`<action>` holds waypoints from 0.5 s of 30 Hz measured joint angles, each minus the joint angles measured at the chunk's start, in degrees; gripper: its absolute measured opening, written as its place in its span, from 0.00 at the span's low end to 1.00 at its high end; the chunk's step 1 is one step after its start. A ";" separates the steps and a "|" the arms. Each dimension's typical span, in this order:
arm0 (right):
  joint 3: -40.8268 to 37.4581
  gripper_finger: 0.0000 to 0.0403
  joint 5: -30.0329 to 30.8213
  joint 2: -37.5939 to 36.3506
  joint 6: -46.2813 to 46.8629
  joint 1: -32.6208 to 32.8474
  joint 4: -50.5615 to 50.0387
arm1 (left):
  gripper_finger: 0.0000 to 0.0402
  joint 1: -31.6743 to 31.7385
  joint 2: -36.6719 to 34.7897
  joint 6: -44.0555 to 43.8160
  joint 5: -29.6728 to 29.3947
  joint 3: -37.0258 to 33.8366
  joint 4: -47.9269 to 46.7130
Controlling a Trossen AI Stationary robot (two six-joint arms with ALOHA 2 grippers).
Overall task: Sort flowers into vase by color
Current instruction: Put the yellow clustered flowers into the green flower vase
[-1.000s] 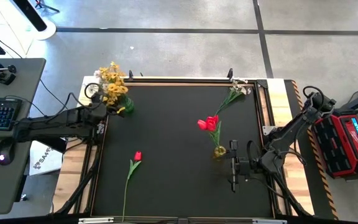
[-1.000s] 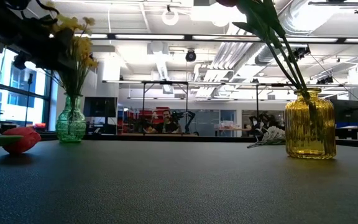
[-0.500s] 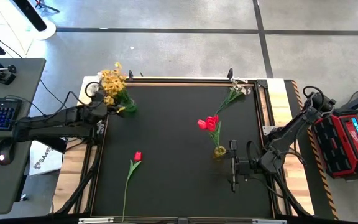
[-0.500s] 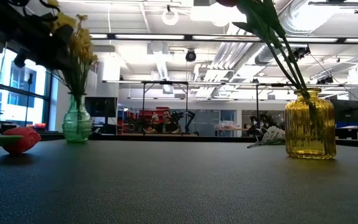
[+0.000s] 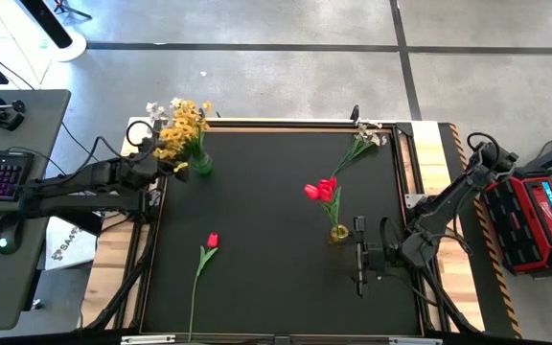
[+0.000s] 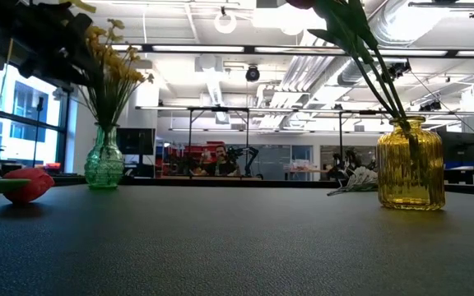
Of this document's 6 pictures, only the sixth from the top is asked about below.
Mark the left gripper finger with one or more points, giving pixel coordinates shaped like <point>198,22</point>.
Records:
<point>72,70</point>
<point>82,35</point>

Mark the black background robot arm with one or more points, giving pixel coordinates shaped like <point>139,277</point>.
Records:
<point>350,160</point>

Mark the black green background robot arm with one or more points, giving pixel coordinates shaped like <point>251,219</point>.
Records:
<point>250,155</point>

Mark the green glass vase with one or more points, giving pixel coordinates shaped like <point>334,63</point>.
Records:
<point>104,164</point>

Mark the yellow ribbed glass vase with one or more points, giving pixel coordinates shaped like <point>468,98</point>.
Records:
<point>410,172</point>

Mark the black pole stand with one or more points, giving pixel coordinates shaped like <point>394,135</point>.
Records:
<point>38,107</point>

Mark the black flat monitor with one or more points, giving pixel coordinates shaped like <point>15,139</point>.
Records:
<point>136,141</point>

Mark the long ceiling light bar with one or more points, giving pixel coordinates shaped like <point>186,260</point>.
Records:
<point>220,49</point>

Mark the red storage rack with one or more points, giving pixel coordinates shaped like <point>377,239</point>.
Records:
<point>198,149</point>

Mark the person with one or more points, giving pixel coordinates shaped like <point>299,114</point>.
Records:
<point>220,166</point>

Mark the black table mat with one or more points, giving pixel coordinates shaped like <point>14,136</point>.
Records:
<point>261,246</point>

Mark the dark wide monitor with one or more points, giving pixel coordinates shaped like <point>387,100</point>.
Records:
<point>457,146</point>

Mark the black frame stand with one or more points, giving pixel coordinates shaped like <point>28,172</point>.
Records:
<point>218,109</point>

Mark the black dome camera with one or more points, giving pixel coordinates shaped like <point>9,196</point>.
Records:
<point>252,74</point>

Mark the silver ventilation duct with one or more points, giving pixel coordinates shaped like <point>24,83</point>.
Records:
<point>393,24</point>

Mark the black camera on pole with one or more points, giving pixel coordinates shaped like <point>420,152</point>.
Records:
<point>397,70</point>

